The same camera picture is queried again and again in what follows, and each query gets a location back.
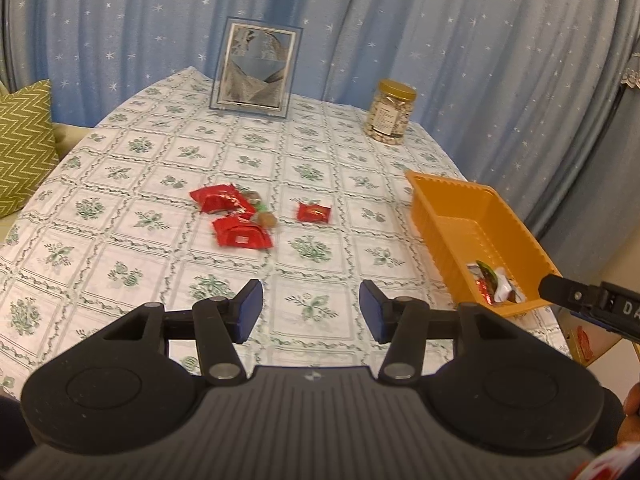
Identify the person's right hand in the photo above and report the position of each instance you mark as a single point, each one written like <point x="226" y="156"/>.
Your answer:
<point x="630" y="427"/>

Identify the nut jar gold lid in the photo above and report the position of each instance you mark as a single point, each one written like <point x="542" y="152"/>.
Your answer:
<point x="389" y="112"/>

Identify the blue star curtain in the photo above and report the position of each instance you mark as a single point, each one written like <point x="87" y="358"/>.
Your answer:
<point x="519" y="93"/>

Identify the red candy packet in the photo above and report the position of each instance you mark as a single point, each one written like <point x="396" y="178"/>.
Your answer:
<point x="221" y="197"/>

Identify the red snack packet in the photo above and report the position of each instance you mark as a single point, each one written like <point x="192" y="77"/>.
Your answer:
<point x="234" y="231"/>

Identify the floral white tablecloth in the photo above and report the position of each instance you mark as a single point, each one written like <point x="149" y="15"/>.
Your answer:
<point x="169" y="200"/>

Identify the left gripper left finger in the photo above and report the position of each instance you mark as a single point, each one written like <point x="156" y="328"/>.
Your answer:
<point x="216" y="325"/>

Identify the orange plastic tray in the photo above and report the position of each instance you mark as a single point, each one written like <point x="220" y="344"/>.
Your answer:
<point x="463" y="223"/>

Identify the small red candy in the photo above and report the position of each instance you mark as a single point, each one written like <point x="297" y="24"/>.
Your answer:
<point x="313" y="213"/>

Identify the silver picture frame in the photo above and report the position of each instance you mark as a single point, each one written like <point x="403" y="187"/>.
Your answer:
<point x="255" y="68"/>

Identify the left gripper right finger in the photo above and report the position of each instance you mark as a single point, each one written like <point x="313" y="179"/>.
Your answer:
<point x="406" y="323"/>

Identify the brown green candy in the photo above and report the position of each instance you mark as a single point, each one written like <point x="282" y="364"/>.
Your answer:
<point x="262" y="216"/>

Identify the white wrapped candy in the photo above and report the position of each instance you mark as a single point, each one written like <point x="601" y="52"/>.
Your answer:
<point x="506" y="290"/>

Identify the green zigzag cushion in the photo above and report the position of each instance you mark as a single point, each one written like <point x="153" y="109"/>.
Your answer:
<point x="28" y="149"/>

